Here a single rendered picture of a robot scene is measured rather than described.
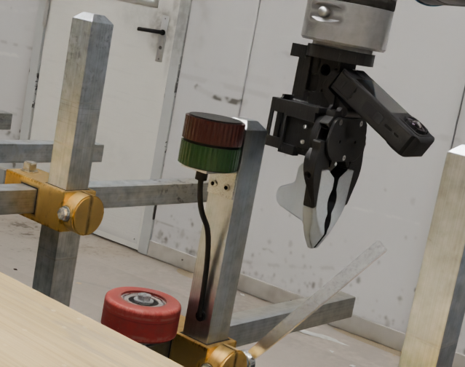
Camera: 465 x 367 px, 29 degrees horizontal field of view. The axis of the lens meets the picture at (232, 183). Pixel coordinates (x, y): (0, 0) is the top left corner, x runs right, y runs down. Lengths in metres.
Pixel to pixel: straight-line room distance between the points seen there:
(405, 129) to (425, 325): 0.20
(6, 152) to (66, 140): 0.32
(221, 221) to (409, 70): 2.86
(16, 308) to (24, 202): 0.25
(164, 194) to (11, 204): 0.26
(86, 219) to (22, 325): 0.27
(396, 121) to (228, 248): 0.21
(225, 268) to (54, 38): 3.98
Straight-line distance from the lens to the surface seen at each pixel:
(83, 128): 1.10
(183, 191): 1.32
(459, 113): 3.69
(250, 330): 1.10
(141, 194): 1.26
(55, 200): 1.11
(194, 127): 0.88
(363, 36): 0.93
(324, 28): 0.93
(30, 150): 1.44
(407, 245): 3.78
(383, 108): 0.92
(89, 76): 1.09
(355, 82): 0.93
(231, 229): 0.94
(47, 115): 4.89
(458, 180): 0.79
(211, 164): 0.88
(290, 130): 0.96
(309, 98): 0.97
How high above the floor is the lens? 1.21
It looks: 10 degrees down
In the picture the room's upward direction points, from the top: 11 degrees clockwise
